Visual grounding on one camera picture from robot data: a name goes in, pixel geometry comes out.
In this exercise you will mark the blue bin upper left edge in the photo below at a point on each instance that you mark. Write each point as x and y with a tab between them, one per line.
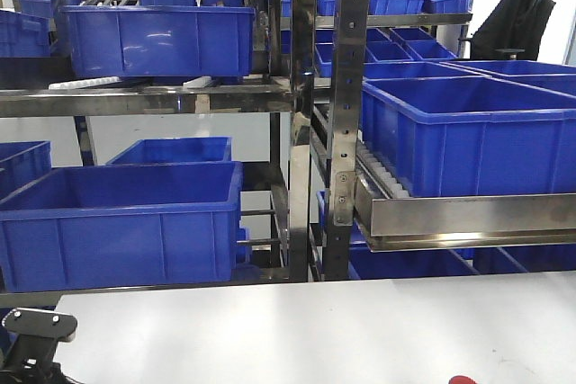
24	36

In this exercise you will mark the steel shelving rack left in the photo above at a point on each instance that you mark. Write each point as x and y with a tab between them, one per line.
268	94

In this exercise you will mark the large blue bin right shelf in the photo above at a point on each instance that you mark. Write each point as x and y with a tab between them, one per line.
471	135

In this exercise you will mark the red push button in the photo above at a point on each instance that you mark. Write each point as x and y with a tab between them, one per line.
461	379

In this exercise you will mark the large blue bin lower left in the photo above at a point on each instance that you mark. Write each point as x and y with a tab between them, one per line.
122	225

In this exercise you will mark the blue bin far left edge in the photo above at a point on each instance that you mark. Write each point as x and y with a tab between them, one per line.
22	163

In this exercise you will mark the blue bin behind lower left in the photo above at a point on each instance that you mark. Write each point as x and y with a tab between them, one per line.
175	150

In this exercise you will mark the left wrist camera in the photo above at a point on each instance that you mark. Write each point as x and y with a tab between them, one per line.
41	323

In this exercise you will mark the black jacket on chair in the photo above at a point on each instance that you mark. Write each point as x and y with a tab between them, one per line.
513	24

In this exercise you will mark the large blue bin upper left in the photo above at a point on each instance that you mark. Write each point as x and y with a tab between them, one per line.
160	40

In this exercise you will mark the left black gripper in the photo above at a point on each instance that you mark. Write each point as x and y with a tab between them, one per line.
30	360

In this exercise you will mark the blue bin edge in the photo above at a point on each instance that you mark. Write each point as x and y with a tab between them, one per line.
24	36
22	163

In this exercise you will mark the large blue bin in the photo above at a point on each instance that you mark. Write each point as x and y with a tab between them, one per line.
160	40
122	225

